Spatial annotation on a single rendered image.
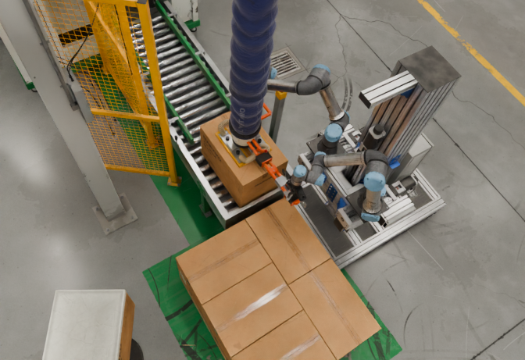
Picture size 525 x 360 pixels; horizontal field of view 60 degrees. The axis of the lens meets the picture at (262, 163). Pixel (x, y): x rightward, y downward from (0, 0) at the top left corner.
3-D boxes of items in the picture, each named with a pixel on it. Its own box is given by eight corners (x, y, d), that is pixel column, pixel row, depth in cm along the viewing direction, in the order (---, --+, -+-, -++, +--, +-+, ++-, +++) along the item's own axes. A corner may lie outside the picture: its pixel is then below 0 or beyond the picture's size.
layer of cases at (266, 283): (179, 272, 368) (175, 257, 333) (280, 215, 401) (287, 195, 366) (258, 415, 323) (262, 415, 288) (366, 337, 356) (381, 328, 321)
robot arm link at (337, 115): (330, 135, 329) (302, 76, 295) (339, 120, 336) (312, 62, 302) (345, 136, 321) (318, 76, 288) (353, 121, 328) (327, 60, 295)
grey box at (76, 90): (74, 101, 282) (60, 68, 256) (83, 97, 284) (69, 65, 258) (87, 123, 275) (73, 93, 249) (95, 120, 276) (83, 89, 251)
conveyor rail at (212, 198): (105, 37, 449) (100, 23, 433) (109, 36, 451) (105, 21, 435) (223, 227, 363) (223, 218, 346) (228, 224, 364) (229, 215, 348)
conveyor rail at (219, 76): (165, 16, 471) (162, 1, 454) (169, 14, 472) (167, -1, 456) (290, 190, 384) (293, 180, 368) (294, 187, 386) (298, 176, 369)
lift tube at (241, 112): (223, 121, 321) (224, 5, 231) (249, 108, 328) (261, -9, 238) (239, 144, 313) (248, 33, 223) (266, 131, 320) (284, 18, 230)
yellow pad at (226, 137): (214, 134, 340) (214, 130, 336) (226, 128, 344) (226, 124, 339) (239, 168, 328) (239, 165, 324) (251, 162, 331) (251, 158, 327)
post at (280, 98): (264, 153, 447) (276, 89, 360) (270, 151, 449) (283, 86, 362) (268, 158, 444) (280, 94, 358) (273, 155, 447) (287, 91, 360)
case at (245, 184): (201, 152, 378) (199, 125, 343) (241, 131, 392) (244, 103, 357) (240, 208, 356) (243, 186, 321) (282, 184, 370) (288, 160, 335)
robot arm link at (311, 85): (316, 102, 291) (254, 94, 317) (323, 90, 296) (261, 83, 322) (312, 88, 283) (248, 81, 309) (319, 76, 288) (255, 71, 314)
